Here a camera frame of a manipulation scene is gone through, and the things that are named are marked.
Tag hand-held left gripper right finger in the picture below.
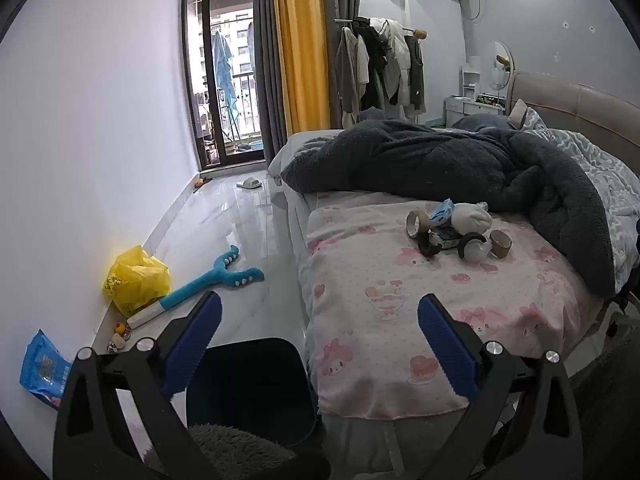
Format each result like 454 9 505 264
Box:
417 294 586 480

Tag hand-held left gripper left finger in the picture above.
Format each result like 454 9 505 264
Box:
52 290 223 480

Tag black trash bin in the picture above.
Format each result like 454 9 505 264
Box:
186 337 319 433

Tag black tape roll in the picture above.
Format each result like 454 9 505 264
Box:
417 232 442 259

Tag black rubber tire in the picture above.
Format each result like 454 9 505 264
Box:
459 232 488 261

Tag brown cardboard tape core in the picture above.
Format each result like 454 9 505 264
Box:
489 230 512 259

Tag brown tape roll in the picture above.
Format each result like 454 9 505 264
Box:
405 208 432 239

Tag blue forked plush toy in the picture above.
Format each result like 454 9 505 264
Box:
126 245 265 330

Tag yellow plastic bag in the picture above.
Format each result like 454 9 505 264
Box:
102 245 172 318

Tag black and white packet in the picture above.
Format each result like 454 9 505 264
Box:
430 227 468 251

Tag white crumpled bag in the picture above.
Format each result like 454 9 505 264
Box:
450 202 493 236

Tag blue tissue packet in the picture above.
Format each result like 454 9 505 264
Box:
426 199 456 226

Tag white mattress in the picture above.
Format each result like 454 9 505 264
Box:
267 130 351 311

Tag dark grey fleece blanket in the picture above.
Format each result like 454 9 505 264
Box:
280 117 618 296

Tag white dressing table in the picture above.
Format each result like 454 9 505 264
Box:
444 57 508 128

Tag light blue patterned quilt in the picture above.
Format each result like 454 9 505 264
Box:
520 107 640 281

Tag beige pillow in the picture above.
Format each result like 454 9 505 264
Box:
507 99 530 128

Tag black framed glass door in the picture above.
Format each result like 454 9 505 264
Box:
181 0 268 171

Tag dark grey hanging pants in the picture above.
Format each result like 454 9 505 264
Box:
402 35 427 113

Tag beige bed headboard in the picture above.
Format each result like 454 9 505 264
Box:
506 71 640 171

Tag blue hanging garment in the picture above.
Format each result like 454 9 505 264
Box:
212 30 236 116

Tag round mirror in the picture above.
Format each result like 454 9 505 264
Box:
479 41 514 103

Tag white hanging jacket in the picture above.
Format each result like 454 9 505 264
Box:
370 17 415 107

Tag beige hanging coat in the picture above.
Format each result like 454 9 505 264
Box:
335 27 371 113

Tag yellow curtain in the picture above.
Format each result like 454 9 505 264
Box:
272 0 332 136

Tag metal clothes rack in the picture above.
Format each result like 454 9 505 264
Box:
334 16 428 41

